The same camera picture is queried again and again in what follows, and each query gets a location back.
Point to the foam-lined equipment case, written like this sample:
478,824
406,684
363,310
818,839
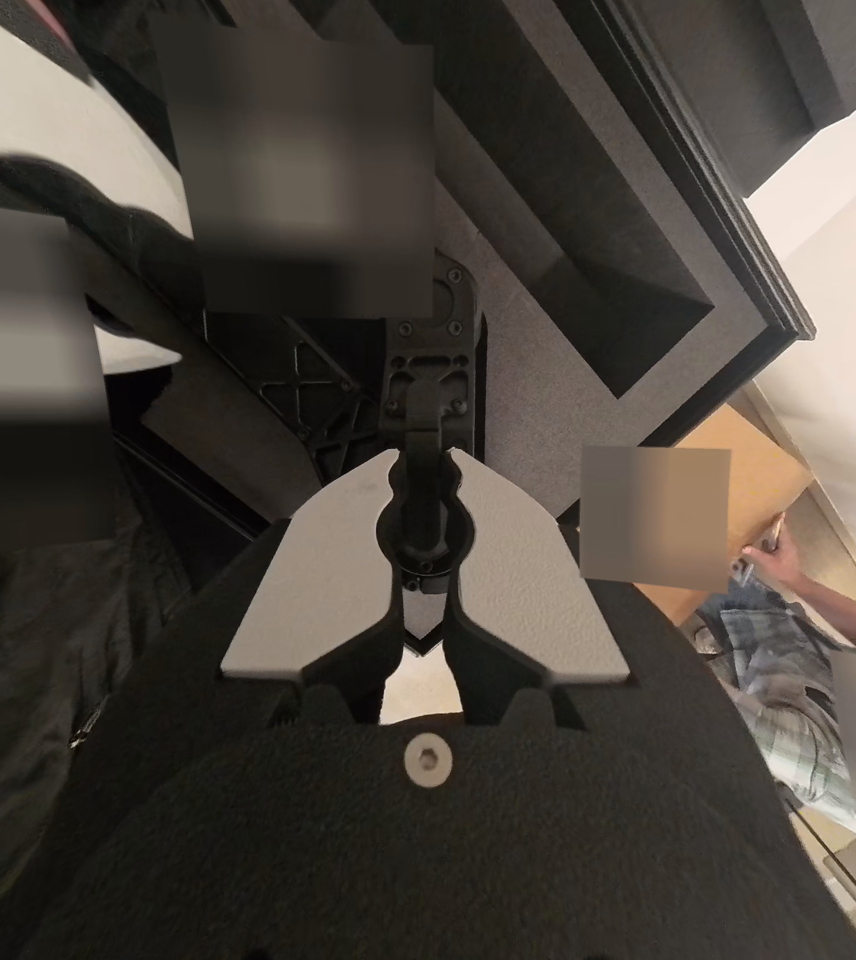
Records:
540,390

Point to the dark grey foam block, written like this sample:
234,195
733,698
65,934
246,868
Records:
825,67

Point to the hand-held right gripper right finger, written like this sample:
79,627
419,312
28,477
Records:
540,585

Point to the black lattice mount bracket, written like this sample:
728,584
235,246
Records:
420,375

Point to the dark cloth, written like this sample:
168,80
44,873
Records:
22,712

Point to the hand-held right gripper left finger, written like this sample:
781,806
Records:
308,585

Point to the brown cardboard box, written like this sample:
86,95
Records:
762,480

